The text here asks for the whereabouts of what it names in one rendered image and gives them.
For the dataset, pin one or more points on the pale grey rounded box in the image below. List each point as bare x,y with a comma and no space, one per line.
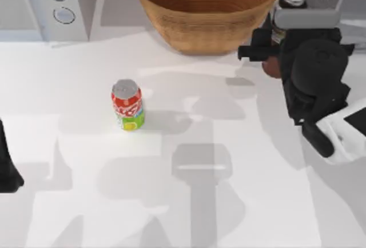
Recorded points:
308,19

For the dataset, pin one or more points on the brown woven basket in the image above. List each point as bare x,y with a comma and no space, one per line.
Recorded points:
206,31

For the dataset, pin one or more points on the red and green can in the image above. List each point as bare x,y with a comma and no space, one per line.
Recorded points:
127,108

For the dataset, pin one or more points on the pale microwave oven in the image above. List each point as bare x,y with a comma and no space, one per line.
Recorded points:
81,8

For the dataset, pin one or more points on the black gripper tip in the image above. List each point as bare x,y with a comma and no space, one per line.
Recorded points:
7,173

